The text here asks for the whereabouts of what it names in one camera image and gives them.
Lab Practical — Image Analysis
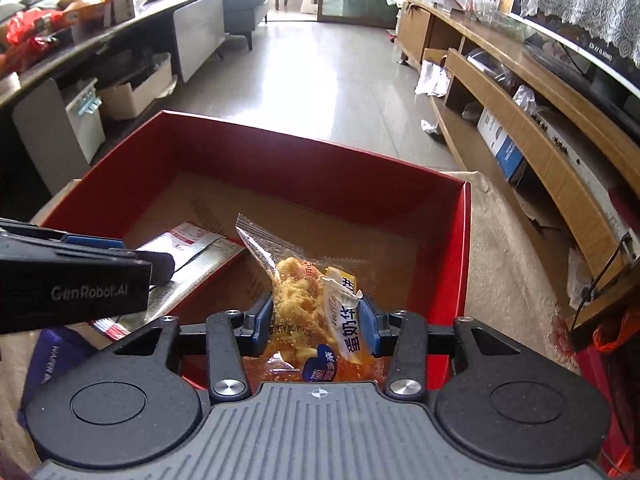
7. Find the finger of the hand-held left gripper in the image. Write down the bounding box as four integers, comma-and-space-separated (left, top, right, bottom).
0, 235, 175, 287
0, 217, 126, 251

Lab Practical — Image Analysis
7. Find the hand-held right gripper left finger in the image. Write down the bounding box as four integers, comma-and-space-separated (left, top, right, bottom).
112, 296, 275, 406

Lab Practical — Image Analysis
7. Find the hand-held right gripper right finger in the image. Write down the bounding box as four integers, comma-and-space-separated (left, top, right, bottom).
356, 297, 521, 401

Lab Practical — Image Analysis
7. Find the clear yellow cake packet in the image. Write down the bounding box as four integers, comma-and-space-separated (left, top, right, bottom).
235, 212, 391, 386

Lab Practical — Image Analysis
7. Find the white red snack packet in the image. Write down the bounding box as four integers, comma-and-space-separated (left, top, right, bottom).
135, 221, 247, 323

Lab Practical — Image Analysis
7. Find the purple wafer packet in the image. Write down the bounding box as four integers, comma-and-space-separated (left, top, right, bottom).
19, 326, 108, 428

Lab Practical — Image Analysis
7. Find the red cardboard box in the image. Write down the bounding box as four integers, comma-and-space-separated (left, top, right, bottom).
30, 110, 472, 393

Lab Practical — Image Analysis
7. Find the red striped packet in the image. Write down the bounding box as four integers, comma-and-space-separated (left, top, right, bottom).
94, 316, 132, 342

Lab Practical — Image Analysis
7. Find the white bin with blue clip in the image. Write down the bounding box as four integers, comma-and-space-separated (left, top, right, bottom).
62, 77, 107, 163

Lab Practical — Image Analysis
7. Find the white storage box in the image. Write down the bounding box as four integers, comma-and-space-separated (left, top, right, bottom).
97, 60, 179, 121

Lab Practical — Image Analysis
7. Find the dark coffee table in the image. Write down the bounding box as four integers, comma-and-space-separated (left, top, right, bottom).
0, 0, 226, 196

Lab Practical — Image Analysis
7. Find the blue white box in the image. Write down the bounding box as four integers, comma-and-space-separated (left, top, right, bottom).
477, 107, 526, 181

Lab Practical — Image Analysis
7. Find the red plastic bag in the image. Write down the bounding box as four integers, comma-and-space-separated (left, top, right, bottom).
5, 7, 66, 50

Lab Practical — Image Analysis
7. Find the small cardboard box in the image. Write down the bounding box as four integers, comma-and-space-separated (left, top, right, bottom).
102, 0, 137, 26

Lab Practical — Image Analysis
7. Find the orange plastic bag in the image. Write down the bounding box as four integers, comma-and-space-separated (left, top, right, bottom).
592, 305, 640, 356

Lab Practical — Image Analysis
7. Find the flat red box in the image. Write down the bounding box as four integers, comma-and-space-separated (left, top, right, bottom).
575, 345, 640, 476

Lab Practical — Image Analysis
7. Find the wooden TV stand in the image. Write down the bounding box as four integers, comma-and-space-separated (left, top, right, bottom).
395, 0, 640, 351

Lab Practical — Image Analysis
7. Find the white paper bag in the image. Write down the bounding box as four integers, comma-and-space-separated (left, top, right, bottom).
415, 60, 453, 97

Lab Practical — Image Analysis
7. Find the long white device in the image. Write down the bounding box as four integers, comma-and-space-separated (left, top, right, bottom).
532, 107, 631, 241

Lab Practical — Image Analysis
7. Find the grey sofa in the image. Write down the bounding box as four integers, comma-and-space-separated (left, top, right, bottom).
220, 0, 274, 52

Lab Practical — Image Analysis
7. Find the black television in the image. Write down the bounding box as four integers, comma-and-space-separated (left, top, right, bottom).
510, 0, 640, 111

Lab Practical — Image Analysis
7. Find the black cable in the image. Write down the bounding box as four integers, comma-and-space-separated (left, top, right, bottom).
570, 232, 640, 331

